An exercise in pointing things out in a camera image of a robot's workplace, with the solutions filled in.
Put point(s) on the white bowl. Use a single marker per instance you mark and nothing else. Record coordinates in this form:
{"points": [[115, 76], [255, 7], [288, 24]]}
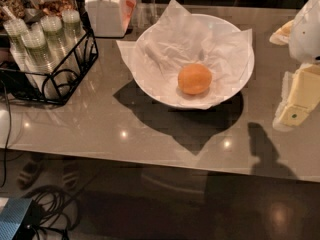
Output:
{"points": [[233, 84]]}

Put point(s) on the white paper liner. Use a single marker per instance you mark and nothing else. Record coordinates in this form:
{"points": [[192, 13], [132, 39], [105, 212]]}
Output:
{"points": [[173, 44]]}

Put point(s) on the white ceramic canister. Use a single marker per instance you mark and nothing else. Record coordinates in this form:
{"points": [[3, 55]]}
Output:
{"points": [[109, 18]]}

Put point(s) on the orange fruit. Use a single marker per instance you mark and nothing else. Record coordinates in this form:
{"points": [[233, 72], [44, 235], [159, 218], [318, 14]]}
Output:
{"points": [[194, 79]]}

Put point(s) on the black wire rack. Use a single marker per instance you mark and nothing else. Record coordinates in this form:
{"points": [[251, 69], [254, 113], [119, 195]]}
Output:
{"points": [[13, 82]]}

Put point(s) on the blue grey box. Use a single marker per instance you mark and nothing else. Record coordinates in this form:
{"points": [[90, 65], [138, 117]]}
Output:
{"points": [[18, 218]]}

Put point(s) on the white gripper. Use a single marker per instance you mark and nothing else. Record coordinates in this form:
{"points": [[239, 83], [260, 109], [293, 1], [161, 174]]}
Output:
{"points": [[306, 34]]}

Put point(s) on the clear plastic cup stack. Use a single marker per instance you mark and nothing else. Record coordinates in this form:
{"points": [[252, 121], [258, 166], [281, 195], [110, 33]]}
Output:
{"points": [[61, 49], [74, 31], [40, 62], [15, 28]]}

